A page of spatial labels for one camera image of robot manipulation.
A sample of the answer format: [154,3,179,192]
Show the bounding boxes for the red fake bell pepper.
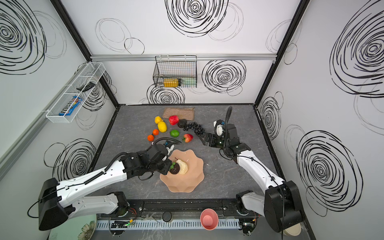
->
[169,115,180,126]

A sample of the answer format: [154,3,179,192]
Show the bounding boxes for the beige stacked bowls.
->
[283,224,302,237]

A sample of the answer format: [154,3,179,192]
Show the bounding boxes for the black remote control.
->
[77,82,96,93]

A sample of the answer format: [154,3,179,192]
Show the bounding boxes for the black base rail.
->
[98,197,304,218]

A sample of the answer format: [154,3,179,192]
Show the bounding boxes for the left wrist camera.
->
[164,140,174,156]

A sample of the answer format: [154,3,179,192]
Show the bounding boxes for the white slotted cable duct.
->
[95,218,241,231]

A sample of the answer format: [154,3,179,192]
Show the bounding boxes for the green floral plate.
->
[49,215,97,240]

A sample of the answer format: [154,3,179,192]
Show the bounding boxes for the small yellow lemon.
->
[155,116,163,124]

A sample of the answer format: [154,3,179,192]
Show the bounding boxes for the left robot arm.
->
[38,144,174,231]

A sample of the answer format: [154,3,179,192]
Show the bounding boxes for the pink cup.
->
[200,209,219,231]

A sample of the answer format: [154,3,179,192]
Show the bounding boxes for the green item in basket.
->
[181,77,197,88]

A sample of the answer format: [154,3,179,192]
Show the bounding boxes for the white wire wall shelf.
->
[46,62,106,124]

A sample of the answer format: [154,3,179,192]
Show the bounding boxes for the large yellow lemon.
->
[158,121,168,133]

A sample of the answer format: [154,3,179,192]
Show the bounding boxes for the black wire wall basket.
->
[153,55,198,88]

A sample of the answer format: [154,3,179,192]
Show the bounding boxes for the yellow sponge in basket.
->
[163,78,180,88]

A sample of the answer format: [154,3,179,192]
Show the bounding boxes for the brown woven mat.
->
[162,108,195,121]

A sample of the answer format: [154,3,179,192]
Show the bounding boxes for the red green apple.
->
[183,134,194,143]

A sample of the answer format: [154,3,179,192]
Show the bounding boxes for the lower orange tangerine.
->
[147,135,155,142]

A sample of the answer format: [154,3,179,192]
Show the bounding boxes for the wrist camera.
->
[214,120,225,137]
[164,140,174,156]

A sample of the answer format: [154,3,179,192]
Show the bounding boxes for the dark mangosteen green top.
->
[170,162,181,175]

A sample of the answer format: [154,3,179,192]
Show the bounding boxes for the cream fake pear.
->
[176,160,189,175]

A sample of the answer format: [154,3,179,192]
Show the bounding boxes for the dark fake avocado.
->
[178,119,188,129]

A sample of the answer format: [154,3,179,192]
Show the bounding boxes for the green fake lime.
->
[170,130,180,138]

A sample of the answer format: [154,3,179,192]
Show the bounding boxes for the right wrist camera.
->
[214,120,225,137]

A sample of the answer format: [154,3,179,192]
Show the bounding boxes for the blue candy packet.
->
[59,96,83,116]

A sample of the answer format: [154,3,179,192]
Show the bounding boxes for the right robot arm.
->
[200,120,306,233]

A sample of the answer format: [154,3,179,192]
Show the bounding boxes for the black grape bunch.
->
[183,122,206,137]

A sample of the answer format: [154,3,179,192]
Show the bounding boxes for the pink wavy fruit bowl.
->
[160,150,205,193]

